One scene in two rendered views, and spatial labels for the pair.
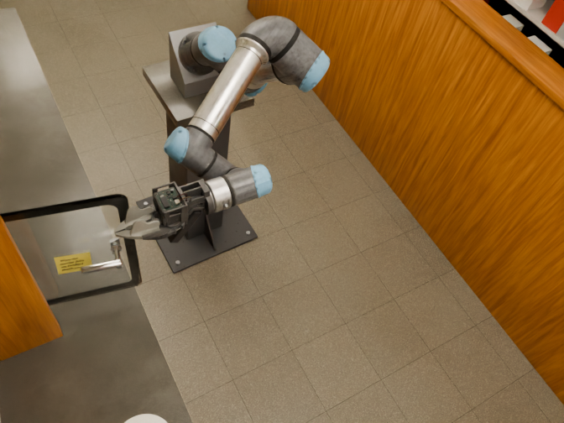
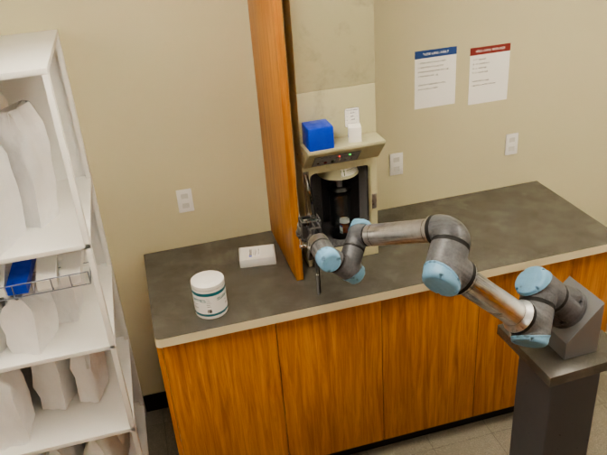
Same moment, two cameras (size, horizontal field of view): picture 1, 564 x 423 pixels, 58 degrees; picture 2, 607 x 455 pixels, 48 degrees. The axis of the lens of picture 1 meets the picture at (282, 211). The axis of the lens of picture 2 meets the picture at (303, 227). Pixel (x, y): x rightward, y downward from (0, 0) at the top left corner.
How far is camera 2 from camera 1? 2.29 m
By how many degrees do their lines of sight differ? 82
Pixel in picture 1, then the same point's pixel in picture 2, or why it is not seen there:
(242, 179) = (322, 244)
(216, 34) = (534, 272)
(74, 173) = not seen: hidden behind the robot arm
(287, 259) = not seen: outside the picture
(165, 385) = (250, 316)
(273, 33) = (436, 223)
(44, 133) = not seen: hidden behind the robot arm
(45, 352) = (288, 276)
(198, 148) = (352, 231)
